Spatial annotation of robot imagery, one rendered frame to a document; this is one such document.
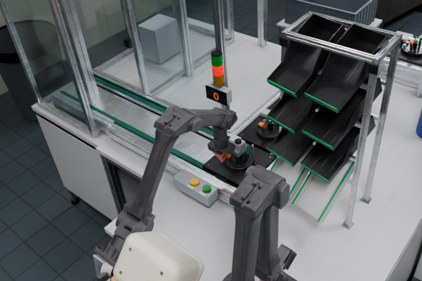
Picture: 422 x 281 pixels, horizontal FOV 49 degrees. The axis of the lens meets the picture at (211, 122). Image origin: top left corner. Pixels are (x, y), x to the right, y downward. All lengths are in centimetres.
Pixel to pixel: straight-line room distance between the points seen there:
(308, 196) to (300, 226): 17
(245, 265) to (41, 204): 252
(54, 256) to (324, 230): 184
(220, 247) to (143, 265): 68
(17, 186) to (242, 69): 192
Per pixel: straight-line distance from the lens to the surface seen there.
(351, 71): 160
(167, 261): 128
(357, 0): 409
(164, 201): 213
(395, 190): 222
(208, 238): 197
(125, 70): 307
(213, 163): 211
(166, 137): 139
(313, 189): 189
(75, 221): 336
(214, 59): 201
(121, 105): 265
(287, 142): 183
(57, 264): 318
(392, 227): 207
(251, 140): 221
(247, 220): 111
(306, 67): 163
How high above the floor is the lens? 242
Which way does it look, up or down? 39 degrees down
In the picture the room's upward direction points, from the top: 6 degrees counter-clockwise
